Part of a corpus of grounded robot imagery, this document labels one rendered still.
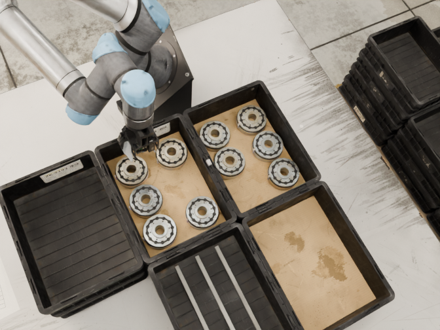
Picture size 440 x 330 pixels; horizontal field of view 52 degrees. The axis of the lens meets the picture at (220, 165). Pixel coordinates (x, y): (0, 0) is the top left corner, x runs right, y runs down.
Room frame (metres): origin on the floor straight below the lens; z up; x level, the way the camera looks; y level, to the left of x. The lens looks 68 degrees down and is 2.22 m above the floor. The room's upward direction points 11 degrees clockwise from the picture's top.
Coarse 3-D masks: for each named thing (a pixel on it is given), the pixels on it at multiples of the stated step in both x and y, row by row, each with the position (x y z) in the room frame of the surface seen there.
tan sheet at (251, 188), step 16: (224, 112) 0.77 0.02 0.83; (272, 128) 0.75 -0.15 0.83; (240, 144) 0.66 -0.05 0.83; (256, 160) 0.61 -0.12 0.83; (240, 176) 0.55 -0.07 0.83; (256, 176) 0.56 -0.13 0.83; (240, 192) 0.49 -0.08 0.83; (256, 192) 0.50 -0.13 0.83; (272, 192) 0.51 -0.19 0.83; (240, 208) 0.44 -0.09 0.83
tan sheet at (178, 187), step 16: (112, 160) 0.51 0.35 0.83; (192, 160) 0.57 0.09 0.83; (160, 176) 0.49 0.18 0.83; (176, 176) 0.50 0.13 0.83; (192, 176) 0.51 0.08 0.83; (128, 192) 0.42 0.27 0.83; (176, 192) 0.45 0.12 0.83; (192, 192) 0.46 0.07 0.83; (208, 192) 0.47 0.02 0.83; (128, 208) 0.37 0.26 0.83; (176, 208) 0.40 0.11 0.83; (144, 224) 0.33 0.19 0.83; (176, 224) 0.35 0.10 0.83; (176, 240) 0.30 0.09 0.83
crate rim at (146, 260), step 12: (168, 120) 0.65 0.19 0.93; (180, 120) 0.66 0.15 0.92; (108, 144) 0.53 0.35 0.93; (96, 156) 0.48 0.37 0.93; (204, 156) 0.55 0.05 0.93; (108, 180) 0.41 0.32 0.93; (216, 180) 0.48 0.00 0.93; (120, 204) 0.35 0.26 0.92; (228, 204) 0.41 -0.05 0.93; (132, 228) 0.29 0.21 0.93; (216, 228) 0.34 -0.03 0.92; (192, 240) 0.28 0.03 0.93; (144, 252) 0.22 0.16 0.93; (168, 252) 0.24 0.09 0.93
